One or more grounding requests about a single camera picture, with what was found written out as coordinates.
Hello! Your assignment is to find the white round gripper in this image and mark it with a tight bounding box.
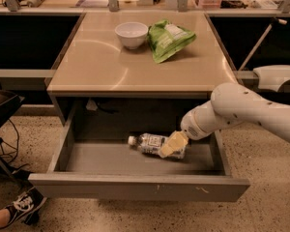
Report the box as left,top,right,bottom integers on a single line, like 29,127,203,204
159,101,241,158

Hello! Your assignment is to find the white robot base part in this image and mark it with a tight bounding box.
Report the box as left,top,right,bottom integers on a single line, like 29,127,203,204
253,65,290,92

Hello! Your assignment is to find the black cable on floor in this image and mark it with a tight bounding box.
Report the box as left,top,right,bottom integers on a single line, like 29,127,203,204
0,118,31,172

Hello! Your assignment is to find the grey stick with white tip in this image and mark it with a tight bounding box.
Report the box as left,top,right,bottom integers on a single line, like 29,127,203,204
238,17,288,71

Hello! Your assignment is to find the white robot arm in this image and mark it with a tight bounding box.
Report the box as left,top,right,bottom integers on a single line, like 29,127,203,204
159,83,290,158

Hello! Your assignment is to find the clear plastic water bottle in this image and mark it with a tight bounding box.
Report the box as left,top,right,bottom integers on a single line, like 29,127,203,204
128,133,186,160

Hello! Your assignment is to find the white ceramic bowl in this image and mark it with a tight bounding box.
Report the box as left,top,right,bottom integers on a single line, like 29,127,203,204
115,22,148,49

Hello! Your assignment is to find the green snack bag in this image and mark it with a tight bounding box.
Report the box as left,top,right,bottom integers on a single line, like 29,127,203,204
147,19,196,64

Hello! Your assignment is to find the grey open drawer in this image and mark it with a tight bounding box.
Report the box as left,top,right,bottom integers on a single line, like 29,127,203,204
29,99,249,202

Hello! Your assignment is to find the beige top cabinet counter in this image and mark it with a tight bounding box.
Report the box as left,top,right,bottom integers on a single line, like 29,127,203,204
47,10,237,121

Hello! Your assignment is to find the black white sneaker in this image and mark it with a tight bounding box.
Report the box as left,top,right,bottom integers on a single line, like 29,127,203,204
5,188,46,227

